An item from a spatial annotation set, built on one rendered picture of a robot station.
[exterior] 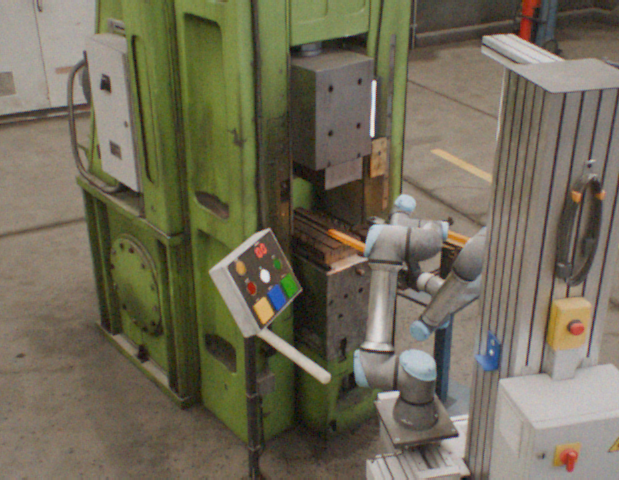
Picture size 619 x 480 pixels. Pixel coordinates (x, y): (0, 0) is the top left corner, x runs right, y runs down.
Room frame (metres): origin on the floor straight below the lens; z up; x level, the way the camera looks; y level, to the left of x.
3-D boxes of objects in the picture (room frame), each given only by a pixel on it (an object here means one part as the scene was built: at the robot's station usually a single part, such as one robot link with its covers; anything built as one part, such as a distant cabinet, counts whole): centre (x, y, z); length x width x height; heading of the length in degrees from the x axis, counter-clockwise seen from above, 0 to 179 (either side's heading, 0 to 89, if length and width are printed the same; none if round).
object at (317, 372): (2.82, 0.09, 0.62); 0.44 x 0.05 x 0.05; 39
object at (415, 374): (2.19, -0.33, 0.98); 0.13 x 0.12 x 0.14; 79
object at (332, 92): (3.30, -0.02, 1.56); 0.42 x 0.39 x 0.40; 39
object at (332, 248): (3.27, 0.02, 0.96); 0.42 x 0.20 x 0.09; 39
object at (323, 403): (3.31, -0.02, 0.23); 0.55 x 0.37 x 0.47; 39
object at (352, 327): (3.31, -0.02, 0.69); 0.56 x 0.38 x 0.45; 39
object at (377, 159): (3.41, -0.28, 1.27); 0.09 x 0.02 x 0.17; 129
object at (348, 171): (3.27, 0.02, 1.32); 0.42 x 0.20 x 0.10; 39
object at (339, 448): (3.07, -0.15, 0.01); 0.58 x 0.39 x 0.01; 129
